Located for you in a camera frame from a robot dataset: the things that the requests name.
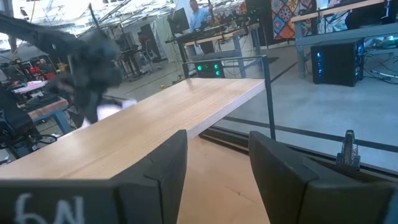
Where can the black background monitor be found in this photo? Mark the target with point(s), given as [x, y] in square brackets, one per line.
[178, 20]

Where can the wooden bench with blue legs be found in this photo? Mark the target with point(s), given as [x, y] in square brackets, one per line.
[46, 109]

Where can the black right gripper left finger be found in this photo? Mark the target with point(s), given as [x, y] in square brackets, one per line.
[149, 193]

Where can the metal clamp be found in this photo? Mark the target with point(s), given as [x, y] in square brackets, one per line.
[349, 151]

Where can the computer with green lights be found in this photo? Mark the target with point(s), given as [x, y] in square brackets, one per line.
[209, 69]

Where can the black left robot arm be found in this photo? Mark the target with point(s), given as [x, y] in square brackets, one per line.
[31, 32]

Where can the standing person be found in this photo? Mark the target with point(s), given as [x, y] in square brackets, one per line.
[199, 17]

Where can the seated person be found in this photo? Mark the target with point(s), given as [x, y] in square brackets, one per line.
[45, 66]

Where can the black aluminium table frame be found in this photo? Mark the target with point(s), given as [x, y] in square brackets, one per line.
[224, 138]

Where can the wooden workbench with grey legs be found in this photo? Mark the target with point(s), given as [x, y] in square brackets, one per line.
[217, 35]
[335, 32]

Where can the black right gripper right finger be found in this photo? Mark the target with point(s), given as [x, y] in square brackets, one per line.
[289, 193]

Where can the pink slide sandal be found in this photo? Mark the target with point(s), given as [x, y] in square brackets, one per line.
[109, 111]

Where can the black computer tower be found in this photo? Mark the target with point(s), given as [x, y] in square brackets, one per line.
[337, 63]

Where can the colourful patchwork panel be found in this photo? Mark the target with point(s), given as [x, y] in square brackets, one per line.
[289, 18]

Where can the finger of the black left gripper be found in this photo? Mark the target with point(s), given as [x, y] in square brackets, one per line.
[113, 99]
[88, 105]

